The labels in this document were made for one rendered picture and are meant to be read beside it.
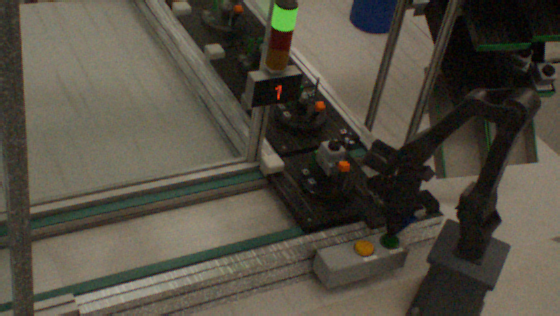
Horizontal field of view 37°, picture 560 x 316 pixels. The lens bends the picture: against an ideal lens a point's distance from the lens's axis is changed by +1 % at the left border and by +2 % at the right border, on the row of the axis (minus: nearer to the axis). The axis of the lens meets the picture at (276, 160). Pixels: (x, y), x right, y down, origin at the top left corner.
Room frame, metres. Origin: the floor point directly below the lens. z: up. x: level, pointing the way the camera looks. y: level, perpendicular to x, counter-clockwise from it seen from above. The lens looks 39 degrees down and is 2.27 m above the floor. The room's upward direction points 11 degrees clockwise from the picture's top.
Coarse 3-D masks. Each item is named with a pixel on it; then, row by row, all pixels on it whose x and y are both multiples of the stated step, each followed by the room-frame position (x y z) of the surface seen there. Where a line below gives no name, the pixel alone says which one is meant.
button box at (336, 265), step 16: (352, 240) 1.39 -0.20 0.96; (368, 240) 1.40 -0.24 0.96; (400, 240) 1.42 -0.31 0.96; (320, 256) 1.32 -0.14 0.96; (336, 256) 1.33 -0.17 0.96; (352, 256) 1.34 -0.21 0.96; (368, 256) 1.35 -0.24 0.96; (384, 256) 1.36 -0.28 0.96; (400, 256) 1.39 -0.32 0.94; (320, 272) 1.31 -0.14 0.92; (336, 272) 1.29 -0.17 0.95; (352, 272) 1.32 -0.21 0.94; (368, 272) 1.34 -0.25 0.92; (384, 272) 1.37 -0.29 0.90
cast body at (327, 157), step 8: (328, 144) 1.56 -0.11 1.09; (336, 144) 1.56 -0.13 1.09; (320, 152) 1.56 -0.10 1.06; (328, 152) 1.54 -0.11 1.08; (336, 152) 1.54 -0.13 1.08; (344, 152) 1.55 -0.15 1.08; (320, 160) 1.56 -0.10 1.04; (328, 160) 1.53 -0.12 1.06; (336, 160) 1.54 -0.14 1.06; (328, 168) 1.53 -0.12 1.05; (336, 168) 1.53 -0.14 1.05
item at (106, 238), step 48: (96, 192) 1.39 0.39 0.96; (144, 192) 1.43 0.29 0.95; (192, 192) 1.46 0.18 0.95; (240, 192) 1.53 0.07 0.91; (48, 240) 1.26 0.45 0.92; (96, 240) 1.28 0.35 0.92; (144, 240) 1.31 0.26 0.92; (192, 240) 1.34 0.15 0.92; (240, 240) 1.37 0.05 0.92; (288, 240) 1.37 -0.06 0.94; (96, 288) 1.13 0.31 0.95
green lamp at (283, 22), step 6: (276, 6) 1.57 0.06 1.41; (276, 12) 1.57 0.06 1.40; (282, 12) 1.56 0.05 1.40; (288, 12) 1.56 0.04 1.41; (294, 12) 1.57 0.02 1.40; (276, 18) 1.57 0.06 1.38; (282, 18) 1.56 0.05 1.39; (288, 18) 1.57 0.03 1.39; (294, 18) 1.58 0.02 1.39; (276, 24) 1.57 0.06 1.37; (282, 24) 1.56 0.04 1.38; (288, 24) 1.57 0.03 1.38; (294, 24) 1.58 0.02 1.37; (282, 30) 1.56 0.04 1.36; (288, 30) 1.57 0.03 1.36
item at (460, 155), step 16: (432, 96) 1.75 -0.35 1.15; (448, 96) 1.79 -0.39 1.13; (432, 112) 1.73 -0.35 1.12; (448, 112) 1.76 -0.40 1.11; (464, 128) 1.75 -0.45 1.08; (480, 128) 1.75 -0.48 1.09; (448, 144) 1.71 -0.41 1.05; (464, 144) 1.72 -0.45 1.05; (480, 144) 1.73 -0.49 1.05; (448, 160) 1.68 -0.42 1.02; (464, 160) 1.70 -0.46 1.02; (480, 160) 1.71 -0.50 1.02; (448, 176) 1.65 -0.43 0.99; (464, 176) 1.67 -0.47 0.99
